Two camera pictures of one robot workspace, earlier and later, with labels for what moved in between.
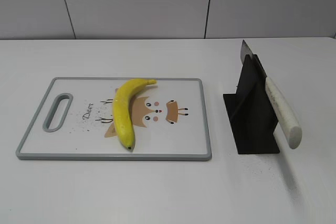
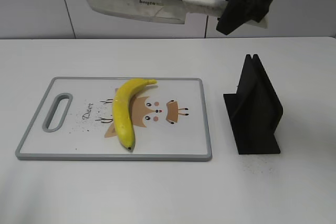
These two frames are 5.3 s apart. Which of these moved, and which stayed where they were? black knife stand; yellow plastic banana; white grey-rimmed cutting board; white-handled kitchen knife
Moved: white-handled kitchen knife
Stayed: yellow plastic banana; black knife stand; white grey-rimmed cutting board
